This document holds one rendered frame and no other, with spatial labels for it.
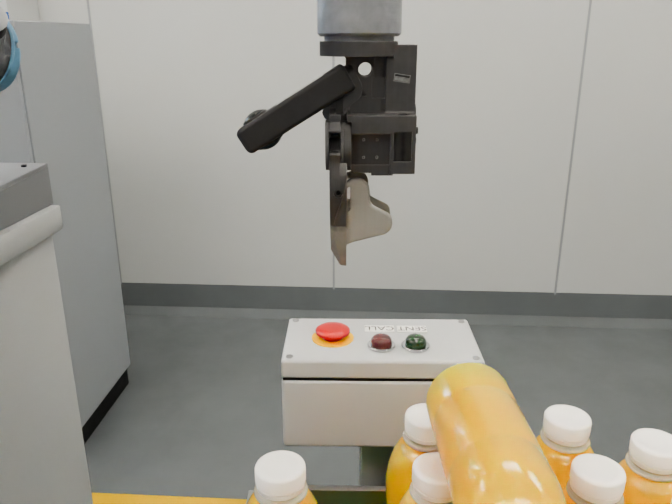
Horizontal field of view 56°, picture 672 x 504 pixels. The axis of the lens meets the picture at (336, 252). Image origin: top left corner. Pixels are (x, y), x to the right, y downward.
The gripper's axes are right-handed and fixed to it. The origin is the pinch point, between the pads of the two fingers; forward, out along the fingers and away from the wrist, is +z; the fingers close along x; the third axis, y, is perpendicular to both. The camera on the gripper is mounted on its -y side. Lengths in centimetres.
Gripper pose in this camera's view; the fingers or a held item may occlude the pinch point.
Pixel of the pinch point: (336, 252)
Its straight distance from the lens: 62.7
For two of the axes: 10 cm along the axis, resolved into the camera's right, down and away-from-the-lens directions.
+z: 0.0, 9.5, 3.2
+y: 10.0, 0.0, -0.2
